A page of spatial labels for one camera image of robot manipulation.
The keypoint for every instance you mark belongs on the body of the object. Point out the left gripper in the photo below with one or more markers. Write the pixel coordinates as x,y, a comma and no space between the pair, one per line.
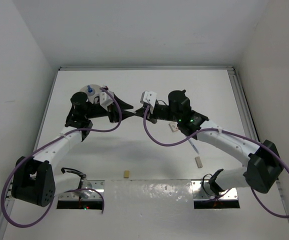
113,113

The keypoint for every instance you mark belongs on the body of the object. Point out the beige eraser block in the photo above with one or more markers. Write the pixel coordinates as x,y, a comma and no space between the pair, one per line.
198,162

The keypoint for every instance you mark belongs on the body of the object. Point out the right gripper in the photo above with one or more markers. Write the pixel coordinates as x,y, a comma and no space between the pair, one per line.
152,116

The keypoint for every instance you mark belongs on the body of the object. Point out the staples box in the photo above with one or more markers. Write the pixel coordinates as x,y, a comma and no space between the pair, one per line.
173,126

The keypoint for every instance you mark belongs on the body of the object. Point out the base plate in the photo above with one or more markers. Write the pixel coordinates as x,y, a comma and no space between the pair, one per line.
202,191
92,191

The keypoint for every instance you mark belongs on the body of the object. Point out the left base plate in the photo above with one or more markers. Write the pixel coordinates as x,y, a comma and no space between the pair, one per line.
92,191

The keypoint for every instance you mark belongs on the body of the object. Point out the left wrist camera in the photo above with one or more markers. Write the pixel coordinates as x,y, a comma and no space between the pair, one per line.
105,100

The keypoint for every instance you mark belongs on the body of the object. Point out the blue ballpoint pen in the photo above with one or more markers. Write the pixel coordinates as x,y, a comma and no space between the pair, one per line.
194,146

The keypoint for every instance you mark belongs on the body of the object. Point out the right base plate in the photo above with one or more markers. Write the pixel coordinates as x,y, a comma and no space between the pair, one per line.
202,191

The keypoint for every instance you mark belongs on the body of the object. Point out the small yellow eraser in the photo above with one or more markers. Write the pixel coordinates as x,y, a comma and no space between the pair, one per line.
126,174

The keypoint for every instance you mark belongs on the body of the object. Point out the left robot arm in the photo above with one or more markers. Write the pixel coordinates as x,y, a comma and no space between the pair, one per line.
34,180

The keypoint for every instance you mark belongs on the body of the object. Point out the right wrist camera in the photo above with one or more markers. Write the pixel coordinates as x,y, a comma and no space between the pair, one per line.
149,98

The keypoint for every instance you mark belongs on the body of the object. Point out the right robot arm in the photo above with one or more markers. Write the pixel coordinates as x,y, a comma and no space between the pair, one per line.
260,167

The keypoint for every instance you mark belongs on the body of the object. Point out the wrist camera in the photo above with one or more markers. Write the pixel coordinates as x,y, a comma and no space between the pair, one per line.
149,98
105,100

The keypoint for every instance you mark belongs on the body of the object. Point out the white round divided container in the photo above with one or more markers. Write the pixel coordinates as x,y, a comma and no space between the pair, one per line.
95,98

